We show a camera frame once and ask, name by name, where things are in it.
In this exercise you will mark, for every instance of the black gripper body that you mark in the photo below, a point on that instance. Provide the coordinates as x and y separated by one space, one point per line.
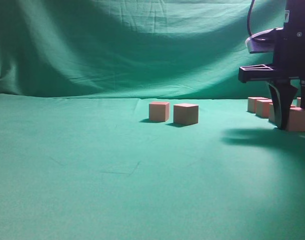
289 50

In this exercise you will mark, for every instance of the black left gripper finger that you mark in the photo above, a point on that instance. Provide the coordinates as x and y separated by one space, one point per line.
282 94

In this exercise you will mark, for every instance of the pink cube column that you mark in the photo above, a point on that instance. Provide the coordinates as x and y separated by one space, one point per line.
185 114
252 103
298 102
263 108
296 120
271 115

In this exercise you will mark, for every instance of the green cloth backdrop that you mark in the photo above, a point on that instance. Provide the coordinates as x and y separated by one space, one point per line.
79 157

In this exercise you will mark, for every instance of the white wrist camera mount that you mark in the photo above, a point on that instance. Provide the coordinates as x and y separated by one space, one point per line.
261 42

